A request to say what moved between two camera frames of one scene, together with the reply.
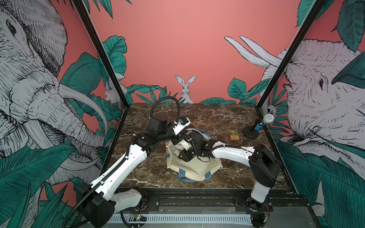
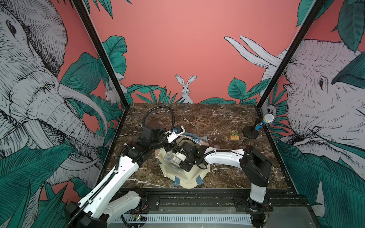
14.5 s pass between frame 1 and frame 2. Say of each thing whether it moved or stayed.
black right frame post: stayed
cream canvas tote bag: moved
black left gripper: moved
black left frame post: stayed
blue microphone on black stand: stayed
